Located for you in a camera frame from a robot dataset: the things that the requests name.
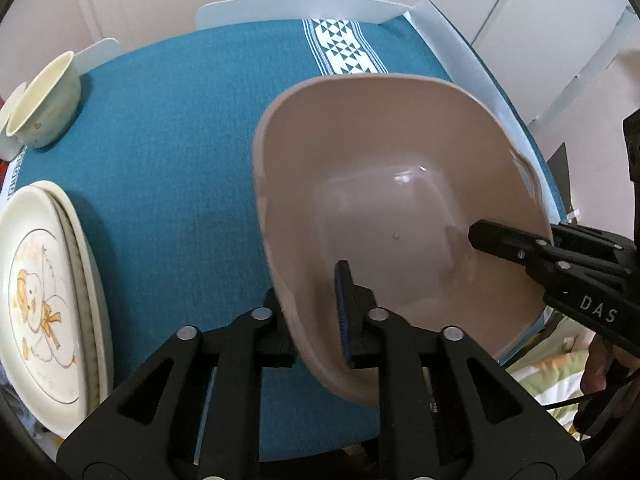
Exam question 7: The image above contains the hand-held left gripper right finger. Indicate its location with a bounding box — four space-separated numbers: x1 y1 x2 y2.
334 260 587 480

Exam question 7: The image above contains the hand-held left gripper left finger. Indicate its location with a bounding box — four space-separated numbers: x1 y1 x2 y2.
56 287 296 480

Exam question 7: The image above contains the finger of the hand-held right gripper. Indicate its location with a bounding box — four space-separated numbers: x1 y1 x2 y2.
468 218 557 267
551 222 637 266

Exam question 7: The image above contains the beige plastic basin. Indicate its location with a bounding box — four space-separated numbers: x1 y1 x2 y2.
251 73 556 409

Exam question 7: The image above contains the plain cream plate underneath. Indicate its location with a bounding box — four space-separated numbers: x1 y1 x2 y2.
30 180 115 438

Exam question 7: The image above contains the plain white plate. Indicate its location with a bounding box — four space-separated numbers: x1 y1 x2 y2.
47 185 101 411

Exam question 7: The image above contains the duck print plate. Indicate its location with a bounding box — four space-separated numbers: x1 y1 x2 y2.
0 187 90 407

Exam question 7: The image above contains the cream bowl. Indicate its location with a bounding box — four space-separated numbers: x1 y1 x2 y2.
6 51 82 149

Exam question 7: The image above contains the white bowl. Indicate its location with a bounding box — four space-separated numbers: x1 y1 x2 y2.
0 82 29 137

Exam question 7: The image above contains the person's right hand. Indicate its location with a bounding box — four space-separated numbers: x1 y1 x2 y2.
581 332 627 397

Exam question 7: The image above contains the green striped bedding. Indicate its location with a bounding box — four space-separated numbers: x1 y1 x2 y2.
504 317 603 413

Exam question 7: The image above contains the teal tablecloth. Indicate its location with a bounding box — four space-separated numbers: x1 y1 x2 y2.
15 17 557 463

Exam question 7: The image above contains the black cable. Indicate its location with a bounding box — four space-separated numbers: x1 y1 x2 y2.
539 394 587 411

